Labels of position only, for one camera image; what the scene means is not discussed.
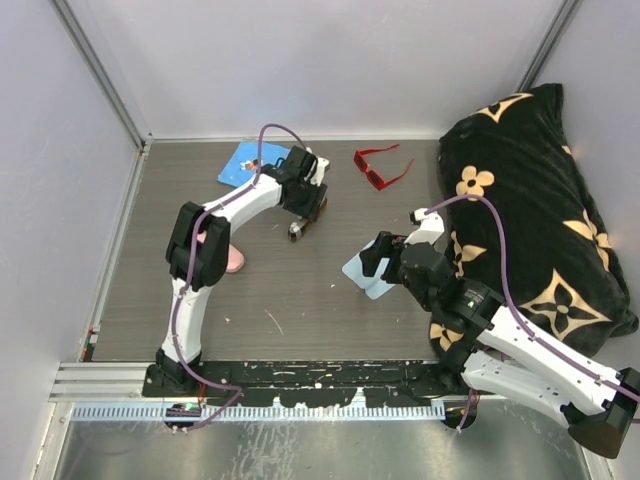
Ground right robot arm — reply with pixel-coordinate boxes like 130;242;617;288
356;231;639;459

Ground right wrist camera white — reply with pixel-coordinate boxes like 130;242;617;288
404;208;445;245

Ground brown striped glasses case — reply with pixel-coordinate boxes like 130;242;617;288
287;198;327;242

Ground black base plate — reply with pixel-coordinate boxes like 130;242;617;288
142;360;468;408

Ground blue cartoon print cloth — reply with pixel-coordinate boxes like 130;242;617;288
217;141;289;188

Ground red sunglasses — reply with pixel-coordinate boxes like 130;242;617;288
353;143;414;191

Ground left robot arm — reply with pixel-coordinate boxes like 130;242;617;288
153;146;330;396

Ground aluminium front rail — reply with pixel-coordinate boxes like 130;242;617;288
50;360;447;427

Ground pink glasses case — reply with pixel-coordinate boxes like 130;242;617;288
226;245;245;274

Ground light blue cloth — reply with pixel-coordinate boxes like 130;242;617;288
342;254;394;300

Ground black floral plush pillow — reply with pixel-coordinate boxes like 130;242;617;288
438;83;639;357

